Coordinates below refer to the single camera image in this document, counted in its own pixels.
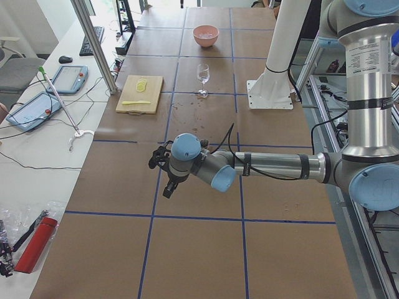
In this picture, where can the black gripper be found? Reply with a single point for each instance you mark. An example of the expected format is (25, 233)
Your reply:
(173, 179)

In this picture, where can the steel jigger cup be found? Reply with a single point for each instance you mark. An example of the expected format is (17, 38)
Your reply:
(204, 143)

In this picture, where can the clear wine glass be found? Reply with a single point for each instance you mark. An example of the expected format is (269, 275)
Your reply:
(203, 77)

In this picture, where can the clear ice cubes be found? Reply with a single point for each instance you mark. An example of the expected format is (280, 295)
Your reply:
(206, 35)

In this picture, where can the yellow plastic knife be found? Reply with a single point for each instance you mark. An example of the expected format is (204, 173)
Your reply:
(139, 102)

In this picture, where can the bamboo cutting board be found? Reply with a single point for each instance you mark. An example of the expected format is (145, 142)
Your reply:
(129, 93)

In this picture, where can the lemon slice leftmost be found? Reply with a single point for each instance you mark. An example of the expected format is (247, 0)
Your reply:
(140, 88)

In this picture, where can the white grabber stick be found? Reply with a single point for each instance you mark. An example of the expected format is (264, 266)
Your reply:
(78, 132)

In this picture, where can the red cylinder bottle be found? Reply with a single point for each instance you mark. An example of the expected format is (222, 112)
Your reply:
(36, 245)

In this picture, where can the blue teach pendant far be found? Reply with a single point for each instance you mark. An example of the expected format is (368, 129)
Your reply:
(68, 80)

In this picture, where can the blue teach pendant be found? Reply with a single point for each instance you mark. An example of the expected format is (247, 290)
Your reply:
(68, 80)
(34, 112)

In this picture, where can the blue teach pendant near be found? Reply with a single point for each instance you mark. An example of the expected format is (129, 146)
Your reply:
(34, 112)

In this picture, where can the pink bowl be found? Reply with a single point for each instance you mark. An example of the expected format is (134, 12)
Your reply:
(205, 28)

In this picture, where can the clear plastic bag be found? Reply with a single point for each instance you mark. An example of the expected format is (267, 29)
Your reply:
(19, 221)

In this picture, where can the black computer mouse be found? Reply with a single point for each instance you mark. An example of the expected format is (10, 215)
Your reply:
(65, 59)

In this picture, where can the grey office chair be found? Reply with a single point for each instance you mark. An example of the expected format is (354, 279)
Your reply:
(17, 73)

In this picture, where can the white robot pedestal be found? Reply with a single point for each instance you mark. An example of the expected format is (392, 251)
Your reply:
(272, 89)

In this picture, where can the aluminium frame post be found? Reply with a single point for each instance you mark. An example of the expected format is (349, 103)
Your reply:
(83, 16)

